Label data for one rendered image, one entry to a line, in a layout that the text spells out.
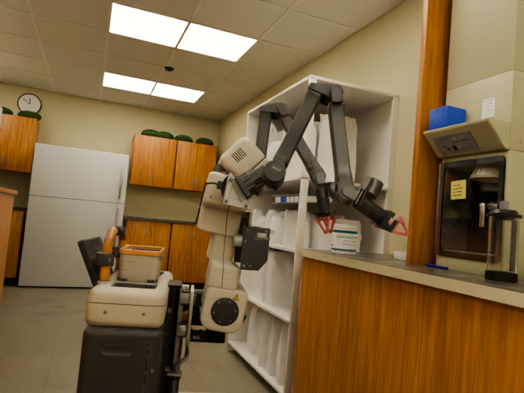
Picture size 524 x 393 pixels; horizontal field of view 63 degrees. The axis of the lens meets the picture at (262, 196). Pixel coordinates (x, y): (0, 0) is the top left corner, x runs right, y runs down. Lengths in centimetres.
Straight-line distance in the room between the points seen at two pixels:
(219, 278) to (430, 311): 75
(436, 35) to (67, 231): 494
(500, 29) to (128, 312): 171
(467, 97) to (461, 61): 18
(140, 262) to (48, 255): 445
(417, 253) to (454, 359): 57
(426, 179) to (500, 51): 58
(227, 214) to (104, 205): 443
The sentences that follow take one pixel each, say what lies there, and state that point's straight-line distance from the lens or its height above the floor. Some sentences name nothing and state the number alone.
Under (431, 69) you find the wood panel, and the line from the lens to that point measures 213.
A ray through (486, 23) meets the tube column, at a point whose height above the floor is 194.
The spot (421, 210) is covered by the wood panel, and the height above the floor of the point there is 118.
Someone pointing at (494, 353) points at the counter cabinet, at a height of 75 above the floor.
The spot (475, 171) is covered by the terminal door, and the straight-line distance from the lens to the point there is 187.
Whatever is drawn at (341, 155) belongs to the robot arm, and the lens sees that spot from 154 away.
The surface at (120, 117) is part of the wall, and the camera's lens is 680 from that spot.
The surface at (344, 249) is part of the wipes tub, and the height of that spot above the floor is 96.
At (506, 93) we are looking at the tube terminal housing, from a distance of 187.
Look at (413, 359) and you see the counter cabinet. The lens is 171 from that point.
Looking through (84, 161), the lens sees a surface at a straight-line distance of 600.
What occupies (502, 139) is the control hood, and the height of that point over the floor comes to 144.
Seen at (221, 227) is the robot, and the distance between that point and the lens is 162.
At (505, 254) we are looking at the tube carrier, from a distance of 163.
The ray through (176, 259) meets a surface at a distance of 626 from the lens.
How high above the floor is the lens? 107
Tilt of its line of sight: 3 degrees up
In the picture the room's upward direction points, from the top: 5 degrees clockwise
